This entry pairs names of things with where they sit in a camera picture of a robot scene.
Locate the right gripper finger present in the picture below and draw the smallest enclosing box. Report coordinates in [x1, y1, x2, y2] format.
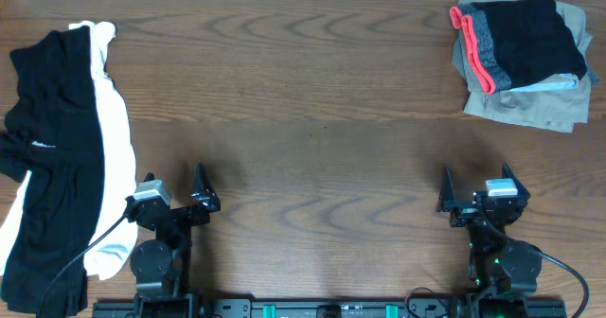
[501, 162, 530, 198]
[437, 168, 455, 212]

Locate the white t-shirt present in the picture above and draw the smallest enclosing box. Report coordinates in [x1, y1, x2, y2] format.
[1, 21, 138, 280]

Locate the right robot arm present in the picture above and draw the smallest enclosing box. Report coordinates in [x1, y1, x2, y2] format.
[437, 164, 542, 317]

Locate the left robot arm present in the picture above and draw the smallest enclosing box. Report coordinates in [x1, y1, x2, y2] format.
[124, 163, 221, 318]

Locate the khaki folded garment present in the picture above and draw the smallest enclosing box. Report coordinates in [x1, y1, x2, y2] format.
[452, 0, 599, 133]

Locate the black t-shirt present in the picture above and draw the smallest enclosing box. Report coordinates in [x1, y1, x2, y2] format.
[1, 29, 104, 317]

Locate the light blue folded garment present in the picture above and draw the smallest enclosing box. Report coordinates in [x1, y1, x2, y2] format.
[509, 74, 579, 92]

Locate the black mounting rail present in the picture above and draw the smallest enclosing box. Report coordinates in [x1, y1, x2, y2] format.
[92, 297, 567, 318]

